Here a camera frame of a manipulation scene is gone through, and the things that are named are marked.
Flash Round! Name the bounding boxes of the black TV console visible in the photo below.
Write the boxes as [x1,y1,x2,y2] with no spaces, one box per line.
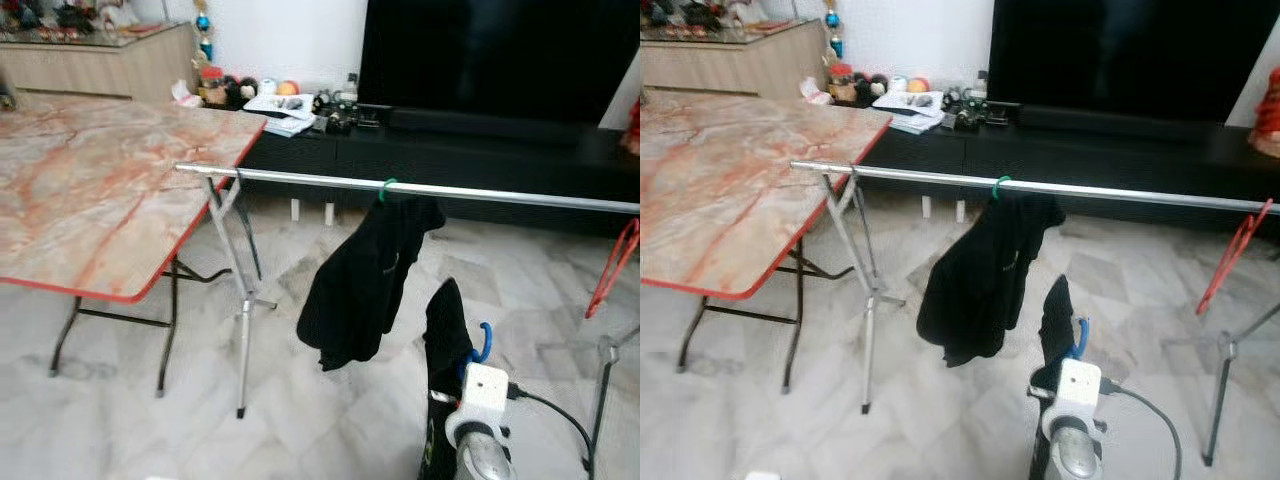
[238,103,640,238]
[865,100,1280,229]

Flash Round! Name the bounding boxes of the black flat television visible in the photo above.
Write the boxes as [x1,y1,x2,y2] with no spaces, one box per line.
[987,0,1280,125]
[357,0,640,127]

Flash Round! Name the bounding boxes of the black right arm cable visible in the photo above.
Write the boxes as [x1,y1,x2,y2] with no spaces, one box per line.
[506,383,598,479]
[1100,378,1184,480]

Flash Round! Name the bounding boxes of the red plastic hanger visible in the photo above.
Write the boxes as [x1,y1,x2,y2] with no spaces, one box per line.
[585,217,640,320]
[1196,198,1275,317]

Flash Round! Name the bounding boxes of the white paper stack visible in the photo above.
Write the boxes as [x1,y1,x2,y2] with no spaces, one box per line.
[872,90,947,134]
[243,94,319,137]

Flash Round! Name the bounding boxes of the light wooden cabinet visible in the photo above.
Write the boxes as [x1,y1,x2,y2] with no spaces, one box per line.
[0,22,198,104]
[640,20,829,101]

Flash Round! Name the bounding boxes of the black plastic hanger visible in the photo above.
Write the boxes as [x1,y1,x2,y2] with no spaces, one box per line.
[232,170,265,283]
[848,170,883,291]

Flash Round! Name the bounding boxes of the silver metal clothes rack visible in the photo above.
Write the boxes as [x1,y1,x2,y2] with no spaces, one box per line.
[790,160,1280,468]
[174,162,640,473]

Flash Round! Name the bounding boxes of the black electronic gadgets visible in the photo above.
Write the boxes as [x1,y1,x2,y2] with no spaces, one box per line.
[942,88,1021,132]
[312,90,393,135]

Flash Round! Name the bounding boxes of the marble top folding table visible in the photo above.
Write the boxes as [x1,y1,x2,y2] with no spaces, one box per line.
[0,95,269,398]
[640,93,894,401]

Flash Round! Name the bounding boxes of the black T-shirt green logo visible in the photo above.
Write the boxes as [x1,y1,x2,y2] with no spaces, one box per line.
[296,194,449,373]
[916,192,1067,369]

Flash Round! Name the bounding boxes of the plain black garment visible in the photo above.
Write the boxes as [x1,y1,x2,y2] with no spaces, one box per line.
[419,277,479,480]
[1028,275,1086,480]

